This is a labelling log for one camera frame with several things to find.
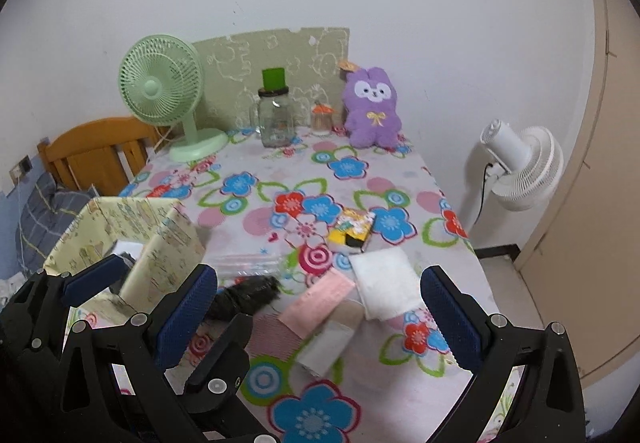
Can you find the floral tablecloth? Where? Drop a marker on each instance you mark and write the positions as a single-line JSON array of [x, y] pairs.
[[380, 183]]

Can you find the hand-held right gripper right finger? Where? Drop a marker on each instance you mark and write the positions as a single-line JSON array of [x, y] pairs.
[[449, 320]]

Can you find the wall socket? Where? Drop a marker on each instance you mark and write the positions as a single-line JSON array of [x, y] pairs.
[[21, 169]]

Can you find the clear plastic packet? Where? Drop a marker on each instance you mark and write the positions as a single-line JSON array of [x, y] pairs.
[[250, 265]]

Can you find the purple plush rabbit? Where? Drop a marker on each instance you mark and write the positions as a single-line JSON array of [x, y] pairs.
[[372, 113]]

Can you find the glass mug jar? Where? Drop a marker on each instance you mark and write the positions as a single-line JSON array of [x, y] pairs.
[[275, 120]]

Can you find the white cloth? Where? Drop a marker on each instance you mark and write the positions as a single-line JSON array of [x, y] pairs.
[[387, 280]]

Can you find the patterned fabric storage box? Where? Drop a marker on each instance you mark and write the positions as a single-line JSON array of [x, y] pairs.
[[165, 243]]

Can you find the white standing fan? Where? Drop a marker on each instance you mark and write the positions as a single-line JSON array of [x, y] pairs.
[[530, 168]]

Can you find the black fuzzy cloth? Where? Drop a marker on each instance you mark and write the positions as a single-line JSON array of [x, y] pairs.
[[247, 295]]

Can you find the beige and white sock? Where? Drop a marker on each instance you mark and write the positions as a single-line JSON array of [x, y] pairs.
[[330, 338]]

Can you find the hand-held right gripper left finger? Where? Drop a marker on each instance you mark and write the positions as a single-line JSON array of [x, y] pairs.
[[186, 318]]

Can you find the green desk fan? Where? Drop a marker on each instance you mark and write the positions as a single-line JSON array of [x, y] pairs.
[[160, 83]]

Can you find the wooden chair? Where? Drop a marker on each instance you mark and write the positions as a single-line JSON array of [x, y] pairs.
[[95, 148]]

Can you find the beige wardrobe door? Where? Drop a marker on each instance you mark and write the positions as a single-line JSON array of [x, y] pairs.
[[595, 173]]

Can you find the small jar with orange lid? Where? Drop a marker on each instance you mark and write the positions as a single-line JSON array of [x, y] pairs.
[[321, 120]]

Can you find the green plastic cup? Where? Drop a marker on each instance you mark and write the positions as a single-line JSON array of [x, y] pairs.
[[273, 78]]

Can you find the pink cloth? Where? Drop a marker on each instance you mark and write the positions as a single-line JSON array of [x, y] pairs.
[[315, 300]]

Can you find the green patterned board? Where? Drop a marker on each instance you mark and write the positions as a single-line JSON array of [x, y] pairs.
[[235, 63]]

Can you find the blue plaid pillow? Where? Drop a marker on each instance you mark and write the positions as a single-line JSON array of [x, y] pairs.
[[45, 213]]

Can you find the yellow printed card box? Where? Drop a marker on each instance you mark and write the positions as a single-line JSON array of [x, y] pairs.
[[352, 230]]

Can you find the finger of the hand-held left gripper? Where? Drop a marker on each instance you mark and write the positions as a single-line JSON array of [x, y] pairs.
[[97, 279], [225, 358]]

